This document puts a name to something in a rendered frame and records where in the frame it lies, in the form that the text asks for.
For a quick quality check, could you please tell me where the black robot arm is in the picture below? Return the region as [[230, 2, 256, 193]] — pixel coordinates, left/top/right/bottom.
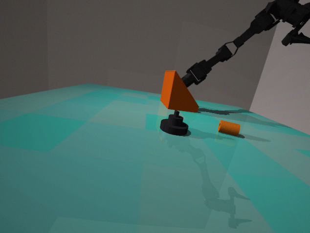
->
[[181, 0, 299, 88]]

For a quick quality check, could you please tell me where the dark grey round pedestal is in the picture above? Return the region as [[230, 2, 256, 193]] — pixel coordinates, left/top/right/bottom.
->
[[160, 110, 189, 136]]

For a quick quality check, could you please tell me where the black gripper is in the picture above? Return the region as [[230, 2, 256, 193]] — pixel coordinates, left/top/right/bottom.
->
[[281, 3, 310, 46]]

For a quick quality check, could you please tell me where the orange knob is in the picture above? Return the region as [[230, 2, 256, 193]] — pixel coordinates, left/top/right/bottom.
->
[[218, 120, 241, 136]]

